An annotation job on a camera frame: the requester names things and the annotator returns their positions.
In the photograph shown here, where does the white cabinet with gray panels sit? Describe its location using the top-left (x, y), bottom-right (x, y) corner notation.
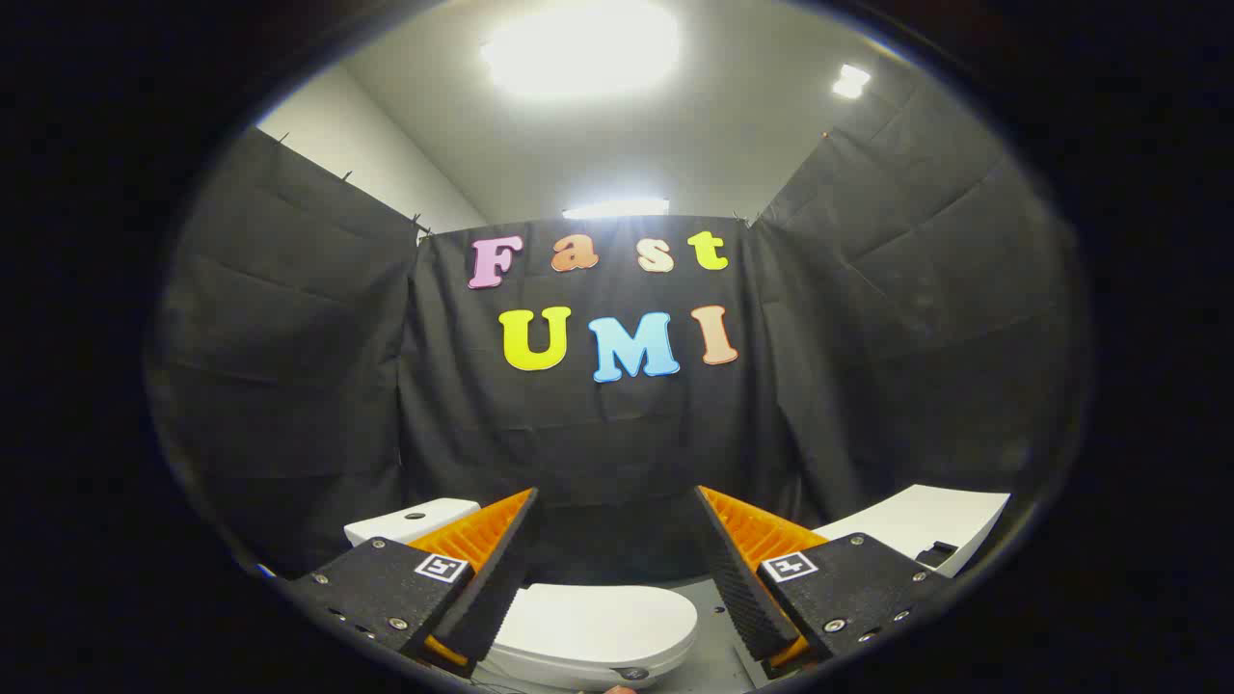
top-left (815, 484), bottom-right (1011, 578)

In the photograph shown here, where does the black backdrop cloth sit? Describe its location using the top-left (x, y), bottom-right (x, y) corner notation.
top-left (145, 82), bottom-right (1090, 591)

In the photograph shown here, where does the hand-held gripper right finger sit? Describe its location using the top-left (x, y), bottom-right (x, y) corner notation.
top-left (694, 485), bottom-right (951, 671)

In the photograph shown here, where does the white toilet tank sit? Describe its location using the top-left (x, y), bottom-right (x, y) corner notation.
top-left (344, 498), bottom-right (481, 548)

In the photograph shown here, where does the narrow ceiling light strip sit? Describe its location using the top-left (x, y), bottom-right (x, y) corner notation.
top-left (562, 198), bottom-right (671, 221)

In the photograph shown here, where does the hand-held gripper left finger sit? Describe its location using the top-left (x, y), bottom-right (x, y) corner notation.
top-left (285, 487), bottom-right (541, 676)

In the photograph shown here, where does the large ceiling light panel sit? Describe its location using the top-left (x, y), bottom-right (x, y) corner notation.
top-left (480, 0), bottom-right (682, 99)

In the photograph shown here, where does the white toilet lid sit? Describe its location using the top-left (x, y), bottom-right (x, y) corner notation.
top-left (480, 582), bottom-right (699, 691)

